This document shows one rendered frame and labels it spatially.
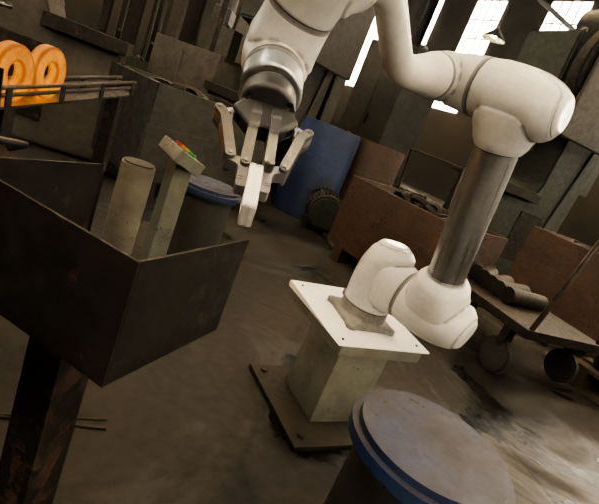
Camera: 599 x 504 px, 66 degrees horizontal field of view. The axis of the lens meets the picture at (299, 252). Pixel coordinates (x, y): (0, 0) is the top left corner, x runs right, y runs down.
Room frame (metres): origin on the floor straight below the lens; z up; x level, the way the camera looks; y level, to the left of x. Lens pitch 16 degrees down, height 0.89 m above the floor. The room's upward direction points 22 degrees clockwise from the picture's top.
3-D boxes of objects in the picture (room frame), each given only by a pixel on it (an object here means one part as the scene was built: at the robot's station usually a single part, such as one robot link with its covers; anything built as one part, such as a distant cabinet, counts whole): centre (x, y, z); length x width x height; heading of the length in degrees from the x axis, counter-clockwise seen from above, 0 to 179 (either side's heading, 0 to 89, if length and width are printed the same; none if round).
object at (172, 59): (5.16, 1.72, 0.55); 1.10 x 0.53 x 1.10; 57
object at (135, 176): (1.63, 0.65, 0.26); 0.12 x 0.12 x 0.52
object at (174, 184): (1.76, 0.55, 0.31); 0.24 x 0.16 x 0.62; 37
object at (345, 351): (1.42, -0.26, 0.33); 0.32 x 0.32 x 0.04; 32
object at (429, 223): (3.31, -0.73, 0.33); 0.93 x 0.73 x 0.66; 44
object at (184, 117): (3.51, 1.17, 0.39); 1.03 x 0.83 x 0.77; 142
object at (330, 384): (1.42, -0.26, 0.16); 0.40 x 0.40 x 0.31; 32
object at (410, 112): (6.08, -0.34, 1.00); 0.80 x 0.63 x 2.00; 42
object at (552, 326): (2.84, -1.27, 0.48); 1.18 x 0.65 x 0.96; 27
